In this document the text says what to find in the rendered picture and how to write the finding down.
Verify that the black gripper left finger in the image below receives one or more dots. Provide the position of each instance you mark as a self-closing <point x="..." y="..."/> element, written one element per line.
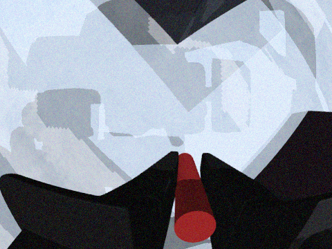
<point x="135" y="215"/>

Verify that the red peg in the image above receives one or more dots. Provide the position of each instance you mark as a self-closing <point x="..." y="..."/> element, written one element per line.
<point x="193" y="217"/>

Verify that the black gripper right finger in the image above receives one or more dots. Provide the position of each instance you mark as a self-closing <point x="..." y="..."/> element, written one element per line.
<point x="249" y="215"/>

